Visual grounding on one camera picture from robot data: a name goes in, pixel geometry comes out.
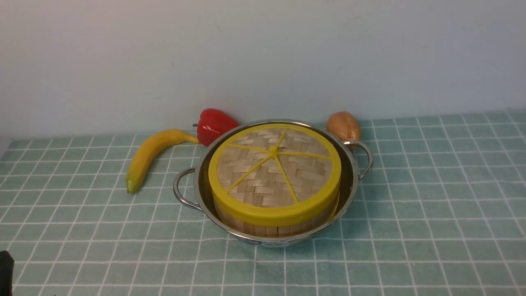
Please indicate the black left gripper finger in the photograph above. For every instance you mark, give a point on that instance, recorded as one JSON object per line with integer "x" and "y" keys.
{"x": 6, "y": 273}

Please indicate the yellow banana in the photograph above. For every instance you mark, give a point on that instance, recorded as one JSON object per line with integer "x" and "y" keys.
{"x": 148, "y": 151}

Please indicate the brown potato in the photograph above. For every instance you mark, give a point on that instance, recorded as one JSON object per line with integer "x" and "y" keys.
{"x": 344, "y": 126}

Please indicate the green checkered tablecloth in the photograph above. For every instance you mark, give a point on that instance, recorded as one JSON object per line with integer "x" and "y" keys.
{"x": 442, "y": 213}

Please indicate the yellow rimmed bamboo steamer basket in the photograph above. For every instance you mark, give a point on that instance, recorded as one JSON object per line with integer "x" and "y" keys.
{"x": 274, "y": 232}

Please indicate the yellow rimmed bamboo steamer lid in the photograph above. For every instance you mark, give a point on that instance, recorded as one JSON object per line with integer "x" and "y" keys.
{"x": 275, "y": 174}

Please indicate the red bell pepper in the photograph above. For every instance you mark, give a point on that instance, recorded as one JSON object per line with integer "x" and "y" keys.
{"x": 212, "y": 124}

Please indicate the stainless steel pot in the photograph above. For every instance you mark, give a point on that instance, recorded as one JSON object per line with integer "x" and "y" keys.
{"x": 192, "y": 189}

